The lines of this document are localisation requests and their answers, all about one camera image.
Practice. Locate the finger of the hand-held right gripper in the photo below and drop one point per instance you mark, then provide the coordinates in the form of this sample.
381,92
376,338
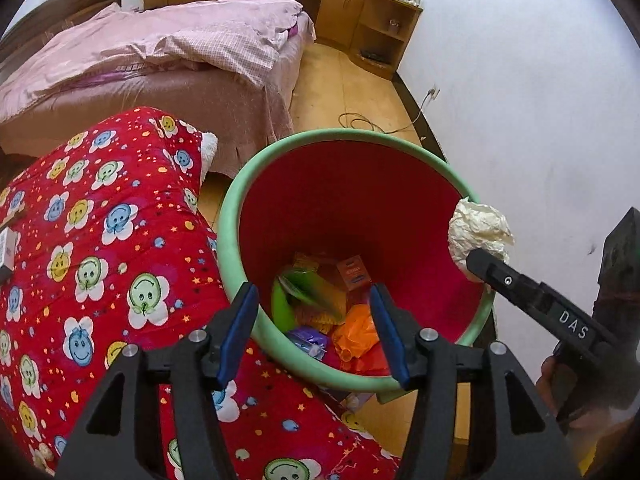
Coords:
505,280

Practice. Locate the white flat box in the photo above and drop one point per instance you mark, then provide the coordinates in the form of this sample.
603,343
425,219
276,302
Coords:
7,252

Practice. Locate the orange rubber glove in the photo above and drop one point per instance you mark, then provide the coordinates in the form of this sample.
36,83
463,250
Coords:
360,340

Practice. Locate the green rimmed red bin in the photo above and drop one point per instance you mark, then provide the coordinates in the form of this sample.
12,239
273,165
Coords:
350,200

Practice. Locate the red smiley flower blanket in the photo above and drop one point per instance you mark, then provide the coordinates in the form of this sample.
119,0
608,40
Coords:
100,260

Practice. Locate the green snack packet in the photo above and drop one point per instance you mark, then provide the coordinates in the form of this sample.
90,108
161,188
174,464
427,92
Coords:
290,300

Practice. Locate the brown cardboard box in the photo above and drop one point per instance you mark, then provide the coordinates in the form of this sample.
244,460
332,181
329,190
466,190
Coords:
354,274

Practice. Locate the person's right hand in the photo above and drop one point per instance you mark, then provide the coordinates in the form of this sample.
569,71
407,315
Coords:
550,385

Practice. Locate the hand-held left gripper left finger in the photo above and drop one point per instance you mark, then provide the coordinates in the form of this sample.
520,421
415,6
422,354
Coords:
240,330

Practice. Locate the pink duvet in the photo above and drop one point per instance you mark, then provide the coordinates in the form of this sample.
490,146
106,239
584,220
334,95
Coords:
150,45

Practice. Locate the white wall socket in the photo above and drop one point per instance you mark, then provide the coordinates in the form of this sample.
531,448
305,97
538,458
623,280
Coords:
432,93

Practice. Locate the long wooden cabinet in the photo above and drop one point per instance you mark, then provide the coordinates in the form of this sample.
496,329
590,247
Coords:
345,10

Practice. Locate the yellow bubble wrap strip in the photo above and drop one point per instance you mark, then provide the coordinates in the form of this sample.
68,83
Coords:
325,295

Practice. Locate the paper ball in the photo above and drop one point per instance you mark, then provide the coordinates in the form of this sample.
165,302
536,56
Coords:
480,230

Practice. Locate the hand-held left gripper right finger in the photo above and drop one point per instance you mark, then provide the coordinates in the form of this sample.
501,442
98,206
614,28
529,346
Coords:
392,340

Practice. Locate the dark wooden bed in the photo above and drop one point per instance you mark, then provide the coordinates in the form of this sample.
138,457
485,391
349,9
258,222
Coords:
150,105

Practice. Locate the purple plastic bag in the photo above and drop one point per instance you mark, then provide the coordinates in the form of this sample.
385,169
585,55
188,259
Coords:
307,342

